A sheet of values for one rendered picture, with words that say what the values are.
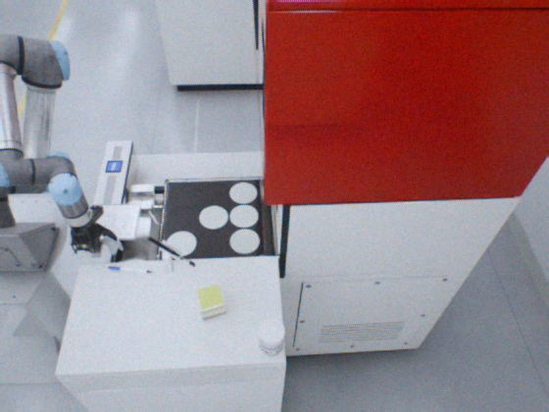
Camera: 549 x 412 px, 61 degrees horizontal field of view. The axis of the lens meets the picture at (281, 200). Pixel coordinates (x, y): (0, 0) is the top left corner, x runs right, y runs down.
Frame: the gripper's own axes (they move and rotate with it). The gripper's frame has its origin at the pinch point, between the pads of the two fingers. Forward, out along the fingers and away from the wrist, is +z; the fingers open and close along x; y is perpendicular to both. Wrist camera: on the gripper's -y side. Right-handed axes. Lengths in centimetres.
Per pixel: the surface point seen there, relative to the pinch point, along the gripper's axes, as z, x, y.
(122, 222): -2.4, 6.5, -8.9
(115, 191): -1.5, 2.0, -23.1
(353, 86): -68, 72, 6
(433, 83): -68, 89, 6
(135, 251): 6.5, 9.9, -2.9
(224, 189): 4.6, 39.8, -27.5
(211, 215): 4.6, 35.3, -15.7
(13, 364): 93, -64, 1
